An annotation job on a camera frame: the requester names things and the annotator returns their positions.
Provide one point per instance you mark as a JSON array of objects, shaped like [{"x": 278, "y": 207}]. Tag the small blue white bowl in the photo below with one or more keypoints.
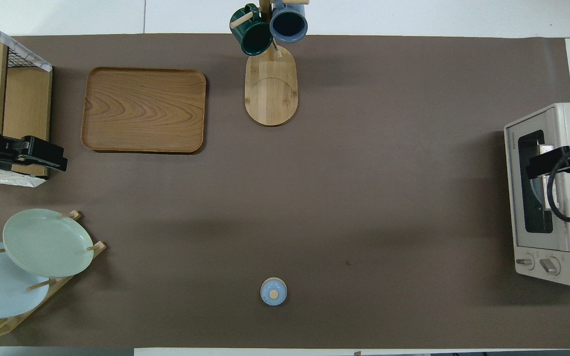
[{"x": 267, "y": 296}]

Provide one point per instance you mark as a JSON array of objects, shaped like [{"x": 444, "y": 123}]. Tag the blue mug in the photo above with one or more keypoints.
[{"x": 289, "y": 24}]

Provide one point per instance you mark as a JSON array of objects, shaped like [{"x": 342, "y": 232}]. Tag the oven control knob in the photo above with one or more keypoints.
[
  {"x": 549, "y": 266},
  {"x": 525, "y": 262}
]

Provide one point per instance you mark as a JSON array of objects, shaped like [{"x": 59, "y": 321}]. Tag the wooden plate rack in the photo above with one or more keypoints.
[{"x": 99, "y": 245}]

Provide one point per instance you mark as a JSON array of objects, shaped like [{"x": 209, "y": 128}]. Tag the pale green plate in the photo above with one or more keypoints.
[{"x": 42, "y": 242}]

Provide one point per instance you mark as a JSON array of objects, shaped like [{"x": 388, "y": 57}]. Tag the dark green mug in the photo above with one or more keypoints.
[{"x": 255, "y": 38}]

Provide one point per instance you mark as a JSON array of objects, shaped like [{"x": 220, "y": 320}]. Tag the wooden mug tree stand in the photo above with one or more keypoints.
[{"x": 270, "y": 94}]

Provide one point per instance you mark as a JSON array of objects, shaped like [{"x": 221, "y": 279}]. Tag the brown table mat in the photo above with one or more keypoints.
[{"x": 314, "y": 198}]

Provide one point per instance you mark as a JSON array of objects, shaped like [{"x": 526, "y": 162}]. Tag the wooden shelf unit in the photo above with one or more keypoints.
[{"x": 27, "y": 99}]

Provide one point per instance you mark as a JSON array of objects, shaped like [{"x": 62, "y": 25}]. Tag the rectangular wooden tray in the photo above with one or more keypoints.
[{"x": 141, "y": 109}]

